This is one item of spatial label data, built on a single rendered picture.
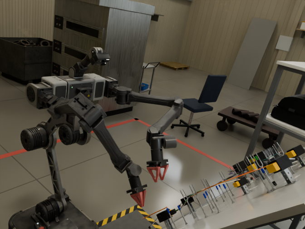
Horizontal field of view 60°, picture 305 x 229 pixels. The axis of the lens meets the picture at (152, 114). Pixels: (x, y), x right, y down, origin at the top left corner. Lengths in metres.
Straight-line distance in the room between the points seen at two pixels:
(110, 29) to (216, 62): 7.75
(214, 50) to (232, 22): 1.28
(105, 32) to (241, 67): 6.99
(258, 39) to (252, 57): 0.70
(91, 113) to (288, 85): 10.04
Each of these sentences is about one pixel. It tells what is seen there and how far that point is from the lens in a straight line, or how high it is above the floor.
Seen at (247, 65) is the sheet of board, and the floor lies 0.80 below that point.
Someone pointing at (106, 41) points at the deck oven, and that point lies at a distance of 4.51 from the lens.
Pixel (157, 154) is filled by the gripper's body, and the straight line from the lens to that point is 1.27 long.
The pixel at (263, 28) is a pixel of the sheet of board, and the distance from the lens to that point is 10.84.
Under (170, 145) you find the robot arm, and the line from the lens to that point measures 1.30.
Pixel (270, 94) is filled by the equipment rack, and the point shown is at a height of 1.62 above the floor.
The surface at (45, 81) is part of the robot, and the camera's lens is 1.65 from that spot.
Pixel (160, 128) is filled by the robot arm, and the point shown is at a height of 1.45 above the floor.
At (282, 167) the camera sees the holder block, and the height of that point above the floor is 1.61.
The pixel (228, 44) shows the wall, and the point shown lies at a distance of 11.52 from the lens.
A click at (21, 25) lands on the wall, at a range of 7.45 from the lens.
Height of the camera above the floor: 2.00
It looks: 21 degrees down
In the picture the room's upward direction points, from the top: 11 degrees clockwise
